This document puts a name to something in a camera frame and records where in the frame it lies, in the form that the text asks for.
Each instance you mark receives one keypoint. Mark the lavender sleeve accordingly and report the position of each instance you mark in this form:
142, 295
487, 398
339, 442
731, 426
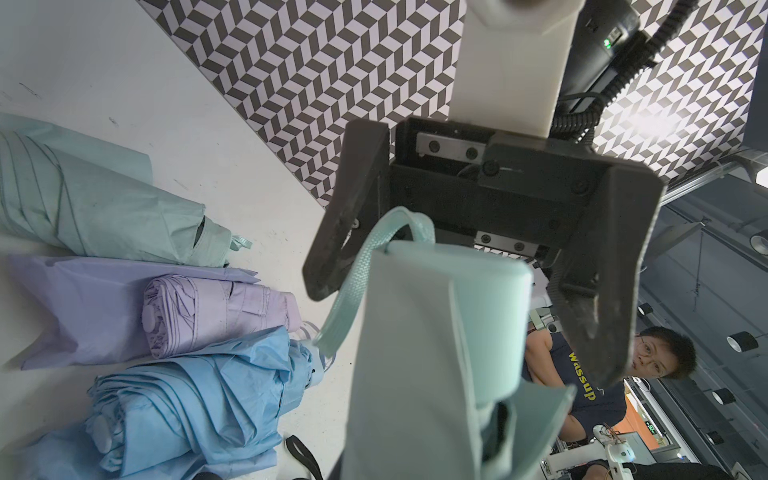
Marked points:
97, 305

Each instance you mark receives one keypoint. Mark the mint green sleeved umbrella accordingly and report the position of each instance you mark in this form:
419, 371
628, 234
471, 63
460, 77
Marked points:
97, 199

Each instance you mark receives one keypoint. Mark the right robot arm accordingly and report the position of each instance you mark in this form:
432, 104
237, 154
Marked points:
608, 50

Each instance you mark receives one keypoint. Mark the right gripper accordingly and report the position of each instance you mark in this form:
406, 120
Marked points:
477, 184

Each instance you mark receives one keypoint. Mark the blue sleeved umbrella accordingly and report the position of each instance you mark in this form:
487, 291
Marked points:
224, 401

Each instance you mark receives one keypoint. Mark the lavender sleeved umbrella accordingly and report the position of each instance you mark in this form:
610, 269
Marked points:
185, 314

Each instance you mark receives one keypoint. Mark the blue sleeve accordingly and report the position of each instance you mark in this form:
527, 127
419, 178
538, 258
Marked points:
73, 453

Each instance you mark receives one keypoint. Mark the black sleeved umbrella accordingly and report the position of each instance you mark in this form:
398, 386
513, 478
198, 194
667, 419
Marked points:
301, 453

